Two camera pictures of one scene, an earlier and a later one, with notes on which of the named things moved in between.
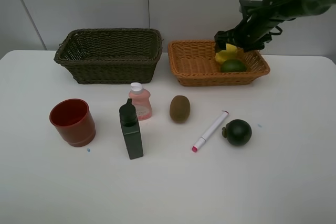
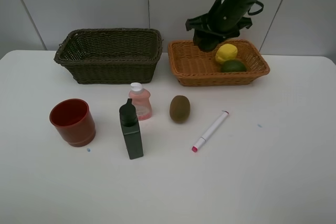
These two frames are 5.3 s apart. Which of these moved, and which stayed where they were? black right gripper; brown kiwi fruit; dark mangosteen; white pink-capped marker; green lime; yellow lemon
Moved: dark mangosteen; black right gripper
Stayed: yellow lemon; green lime; white pink-capped marker; brown kiwi fruit
